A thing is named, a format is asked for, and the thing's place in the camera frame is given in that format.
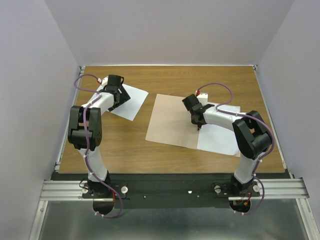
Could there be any white paper sheet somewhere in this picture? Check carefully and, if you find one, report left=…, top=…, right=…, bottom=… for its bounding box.
left=111, top=84, right=149, bottom=121
left=196, top=102, right=241, bottom=157

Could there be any tan paper folder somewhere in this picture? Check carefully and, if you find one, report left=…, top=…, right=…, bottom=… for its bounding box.
left=145, top=93, right=242, bottom=158

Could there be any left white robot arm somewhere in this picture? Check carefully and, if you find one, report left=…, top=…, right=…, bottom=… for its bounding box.
left=67, top=73, right=131, bottom=198

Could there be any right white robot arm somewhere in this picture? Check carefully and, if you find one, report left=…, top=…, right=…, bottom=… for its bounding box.
left=182, top=94, right=275, bottom=197

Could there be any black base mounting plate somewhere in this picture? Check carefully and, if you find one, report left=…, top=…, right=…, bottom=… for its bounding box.
left=51, top=172, right=260, bottom=215

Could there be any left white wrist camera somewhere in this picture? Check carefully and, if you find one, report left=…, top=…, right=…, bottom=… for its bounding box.
left=97, top=76, right=109, bottom=87

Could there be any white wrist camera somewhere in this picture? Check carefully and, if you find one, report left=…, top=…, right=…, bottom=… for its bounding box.
left=97, top=76, right=109, bottom=87
left=196, top=92, right=209, bottom=106

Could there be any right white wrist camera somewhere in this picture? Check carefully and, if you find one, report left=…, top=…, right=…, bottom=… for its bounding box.
left=196, top=92, right=209, bottom=106

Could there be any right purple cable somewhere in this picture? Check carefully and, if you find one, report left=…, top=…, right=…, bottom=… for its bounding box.
left=196, top=83, right=275, bottom=216

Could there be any aluminium frame rail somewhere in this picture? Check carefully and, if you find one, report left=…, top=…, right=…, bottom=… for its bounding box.
left=40, top=180, right=83, bottom=201

